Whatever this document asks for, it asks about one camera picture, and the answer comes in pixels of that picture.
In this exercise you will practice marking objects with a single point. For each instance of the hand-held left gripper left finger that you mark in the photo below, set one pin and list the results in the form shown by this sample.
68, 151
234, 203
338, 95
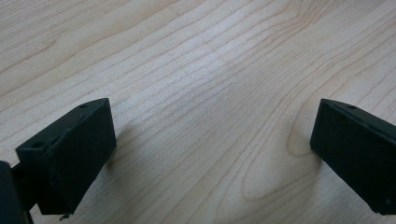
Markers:
68, 165

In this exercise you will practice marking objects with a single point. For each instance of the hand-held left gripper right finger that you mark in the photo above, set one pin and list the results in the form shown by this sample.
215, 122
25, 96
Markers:
358, 155

